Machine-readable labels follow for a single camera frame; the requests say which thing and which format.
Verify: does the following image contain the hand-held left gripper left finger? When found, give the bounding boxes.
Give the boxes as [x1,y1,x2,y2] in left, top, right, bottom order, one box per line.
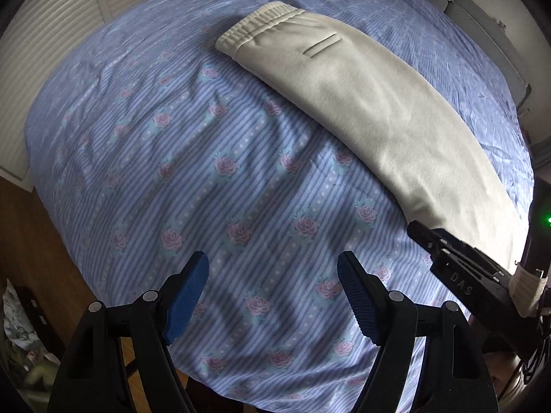
[46,250,210,413]

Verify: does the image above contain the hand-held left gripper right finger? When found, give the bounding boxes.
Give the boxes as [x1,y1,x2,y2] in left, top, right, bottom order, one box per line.
[337,250,500,413]

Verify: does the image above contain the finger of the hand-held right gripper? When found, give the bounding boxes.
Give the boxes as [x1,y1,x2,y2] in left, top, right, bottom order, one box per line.
[429,257,525,318]
[407,220,514,281]

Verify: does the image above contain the cream pants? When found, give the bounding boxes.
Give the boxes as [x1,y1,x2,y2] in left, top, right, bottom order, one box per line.
[215,2,531,273]

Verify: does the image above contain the blue striped floral blanket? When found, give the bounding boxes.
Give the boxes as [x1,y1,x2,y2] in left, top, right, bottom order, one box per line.
[23,0,537,413]

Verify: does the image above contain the grey padded headboard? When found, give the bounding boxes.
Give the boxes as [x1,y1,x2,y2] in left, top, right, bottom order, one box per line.
[424,0,533,109]

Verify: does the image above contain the white louvred closet doors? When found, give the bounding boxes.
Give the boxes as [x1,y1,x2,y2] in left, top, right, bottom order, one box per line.
[0,0,230,191]

